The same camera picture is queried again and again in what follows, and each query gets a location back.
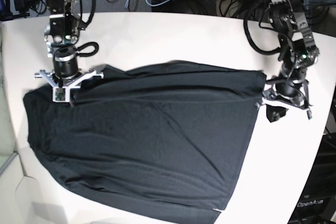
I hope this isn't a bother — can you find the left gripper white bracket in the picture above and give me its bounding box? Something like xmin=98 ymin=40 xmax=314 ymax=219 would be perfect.
xmin=256 ymin=76 xmax=312 ymax=123

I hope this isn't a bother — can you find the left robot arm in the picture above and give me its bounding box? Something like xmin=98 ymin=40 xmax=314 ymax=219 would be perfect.
xmin=243 ymin=0 xmax=320 ymax=123

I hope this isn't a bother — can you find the dark navy long-sleeve shirt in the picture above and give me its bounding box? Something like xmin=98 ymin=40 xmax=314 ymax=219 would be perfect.
xmin=23 ymin=61 xmax=266 ymax=223

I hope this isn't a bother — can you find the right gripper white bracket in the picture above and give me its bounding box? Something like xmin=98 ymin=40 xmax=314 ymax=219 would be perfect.
xmin=34 ymin=47 xmax=105 ymax=103

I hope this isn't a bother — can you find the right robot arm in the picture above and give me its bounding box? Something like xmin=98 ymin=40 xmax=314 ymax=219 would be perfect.
xmin=35 ymin=0 xmax=104 ymax=103

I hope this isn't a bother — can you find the black OpenArm case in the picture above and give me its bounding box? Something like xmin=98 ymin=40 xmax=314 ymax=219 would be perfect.
xmin=288 ymin=133 xmax=335 ymax=223

